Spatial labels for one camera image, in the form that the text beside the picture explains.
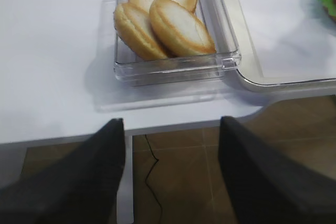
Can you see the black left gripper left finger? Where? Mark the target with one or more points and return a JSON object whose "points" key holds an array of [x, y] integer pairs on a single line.
{"points": [[79, 188]]}

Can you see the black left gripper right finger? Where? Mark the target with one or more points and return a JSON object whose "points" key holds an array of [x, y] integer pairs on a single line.
{"points": [[265, 186]]}

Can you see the clear plastic bun container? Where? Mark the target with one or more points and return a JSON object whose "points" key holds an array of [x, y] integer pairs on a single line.
{"points": [[128, 66]]}

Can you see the white rectangular serving tray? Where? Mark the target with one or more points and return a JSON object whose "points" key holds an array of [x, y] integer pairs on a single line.
{"points": [[250, 68]]}

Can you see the white paper tray liner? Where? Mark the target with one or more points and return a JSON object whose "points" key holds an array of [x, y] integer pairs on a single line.
{"points": [[292, 38]]}

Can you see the bun half front left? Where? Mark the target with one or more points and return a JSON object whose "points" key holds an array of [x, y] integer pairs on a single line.
{"points": [[133, 27]]}

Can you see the bun half front right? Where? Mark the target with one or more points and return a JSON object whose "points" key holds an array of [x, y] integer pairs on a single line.
{"points": [[180, 30]]}

